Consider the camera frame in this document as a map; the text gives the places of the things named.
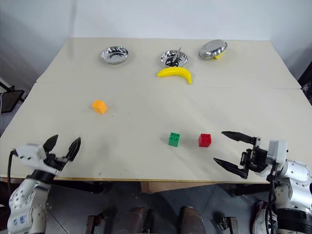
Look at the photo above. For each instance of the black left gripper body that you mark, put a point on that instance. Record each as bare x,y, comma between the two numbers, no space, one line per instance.
55,163

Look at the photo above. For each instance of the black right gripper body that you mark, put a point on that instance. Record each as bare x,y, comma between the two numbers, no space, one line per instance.
256,159

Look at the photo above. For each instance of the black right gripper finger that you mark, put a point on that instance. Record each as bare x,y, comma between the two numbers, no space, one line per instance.
240,137
231,168

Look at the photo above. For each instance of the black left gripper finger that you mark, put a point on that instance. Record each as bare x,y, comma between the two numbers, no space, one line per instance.
73,149
50,144

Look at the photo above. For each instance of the red studded toy cube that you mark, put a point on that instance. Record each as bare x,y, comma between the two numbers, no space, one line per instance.
204,141

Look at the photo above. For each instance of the orange studded toy cube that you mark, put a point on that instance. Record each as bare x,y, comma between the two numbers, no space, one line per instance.
99,107

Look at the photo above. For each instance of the red and white shoe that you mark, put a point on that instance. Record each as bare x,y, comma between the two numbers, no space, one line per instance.
260,217

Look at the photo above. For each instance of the brown wooden table panel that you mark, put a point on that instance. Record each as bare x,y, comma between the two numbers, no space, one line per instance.
175,187

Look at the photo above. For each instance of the black chair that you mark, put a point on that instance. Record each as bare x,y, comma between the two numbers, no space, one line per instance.
11,97

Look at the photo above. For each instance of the dark brown rounded shape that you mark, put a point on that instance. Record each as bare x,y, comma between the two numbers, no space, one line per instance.
192,219
136,219

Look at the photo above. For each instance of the green studded toy cube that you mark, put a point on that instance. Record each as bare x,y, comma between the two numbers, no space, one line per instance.
174,140

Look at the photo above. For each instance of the small yellow toy piece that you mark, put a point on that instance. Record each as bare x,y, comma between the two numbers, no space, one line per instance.
217,57

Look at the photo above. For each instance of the dark plaid-covered object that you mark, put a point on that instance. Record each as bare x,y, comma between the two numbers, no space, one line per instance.
306,85

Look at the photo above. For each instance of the yellow toy banana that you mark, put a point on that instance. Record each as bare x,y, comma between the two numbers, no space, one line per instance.
176,73

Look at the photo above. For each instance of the overturned silver metal bowl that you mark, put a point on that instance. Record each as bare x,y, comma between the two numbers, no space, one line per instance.
211,49

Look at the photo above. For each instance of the silver bowl holding black item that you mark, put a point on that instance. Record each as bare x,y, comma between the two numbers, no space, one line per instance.
181,59

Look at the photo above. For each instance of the black item with grey stem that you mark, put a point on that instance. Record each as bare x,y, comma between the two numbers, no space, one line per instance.
171,62

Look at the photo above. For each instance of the empty silver metal bowl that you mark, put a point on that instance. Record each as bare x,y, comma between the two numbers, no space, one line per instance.
114,55

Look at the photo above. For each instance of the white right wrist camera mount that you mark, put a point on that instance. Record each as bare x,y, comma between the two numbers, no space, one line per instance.
276,150

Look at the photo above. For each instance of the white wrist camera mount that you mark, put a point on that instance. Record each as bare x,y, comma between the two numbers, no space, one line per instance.
276,150
29,153

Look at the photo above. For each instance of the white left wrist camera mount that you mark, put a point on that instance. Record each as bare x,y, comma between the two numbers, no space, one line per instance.
29,153

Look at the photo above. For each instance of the black table frame bar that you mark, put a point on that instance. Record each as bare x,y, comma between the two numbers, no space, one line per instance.
80,186
248,189

